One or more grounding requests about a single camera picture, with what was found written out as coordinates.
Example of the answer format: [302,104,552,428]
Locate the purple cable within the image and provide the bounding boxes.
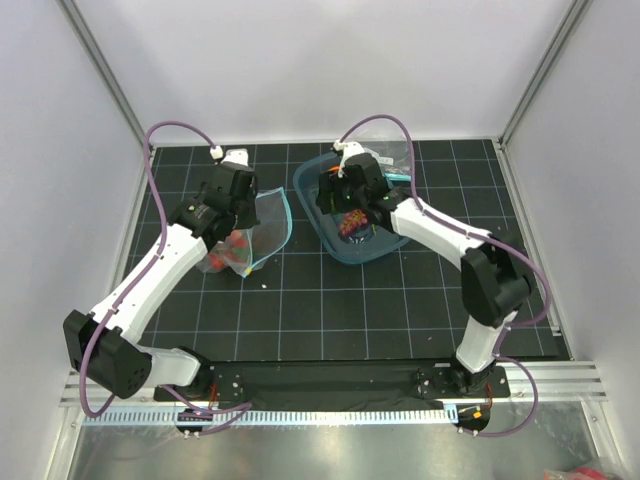
[339,114,554,439]
[77,120,254,434]

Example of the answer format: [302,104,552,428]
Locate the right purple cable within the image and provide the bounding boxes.
[339,114,554,439]

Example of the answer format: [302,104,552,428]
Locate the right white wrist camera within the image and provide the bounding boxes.
[330,140,366,178]

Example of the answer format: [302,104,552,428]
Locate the slotted white cable duct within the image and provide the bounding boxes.
[83,405,458,427]

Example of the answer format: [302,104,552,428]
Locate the teal plastic tray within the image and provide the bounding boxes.
[292,153,409,265]

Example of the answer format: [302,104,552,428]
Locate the red cherry fruit cluster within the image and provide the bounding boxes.
[208,230,252,273]

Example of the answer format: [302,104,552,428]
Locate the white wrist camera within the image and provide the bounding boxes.
[209,146,249,167]
[330,140,366,178]

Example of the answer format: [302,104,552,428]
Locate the purple grape bunch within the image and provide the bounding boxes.
[338,209,370,238]

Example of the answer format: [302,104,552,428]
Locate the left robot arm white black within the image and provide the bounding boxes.
[63,159,257,400]

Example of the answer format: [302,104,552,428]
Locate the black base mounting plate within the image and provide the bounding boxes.
[174,359,511,412]

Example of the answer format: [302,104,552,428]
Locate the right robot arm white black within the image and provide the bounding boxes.
[316,152,534,396]

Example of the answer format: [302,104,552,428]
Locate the black grid mat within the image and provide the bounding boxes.
[140,139,570,361]

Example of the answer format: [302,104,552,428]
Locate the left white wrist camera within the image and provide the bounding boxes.
[209,146,249,167]

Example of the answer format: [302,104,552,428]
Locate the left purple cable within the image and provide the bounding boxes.
[77,120,254,434]

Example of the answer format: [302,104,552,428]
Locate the clear zip top bag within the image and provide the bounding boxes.
[196,187,293,278]

